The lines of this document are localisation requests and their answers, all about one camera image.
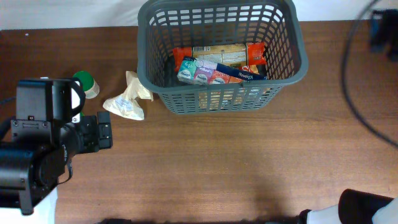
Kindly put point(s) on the beige paper bag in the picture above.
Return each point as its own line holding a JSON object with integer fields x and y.
{"x": 125, "y": 104}

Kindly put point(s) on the grey plastic basket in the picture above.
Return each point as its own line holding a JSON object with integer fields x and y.
{"x": 164, "y": 25}

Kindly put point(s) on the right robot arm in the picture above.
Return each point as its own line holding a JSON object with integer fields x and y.
{"x": 355, "y": 206}

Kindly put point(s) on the orange pasta packet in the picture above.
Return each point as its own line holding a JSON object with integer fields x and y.
{"x": 233, "y": 55}

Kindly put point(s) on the green lid jar white label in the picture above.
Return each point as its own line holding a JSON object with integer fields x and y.
{"x": 90, "y": 86}

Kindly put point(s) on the blue tissue pack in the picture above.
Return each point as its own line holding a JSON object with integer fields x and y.
{"x": 203, "y": 72}

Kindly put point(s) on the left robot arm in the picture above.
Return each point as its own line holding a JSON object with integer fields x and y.
{"x": 47, "y": 131}

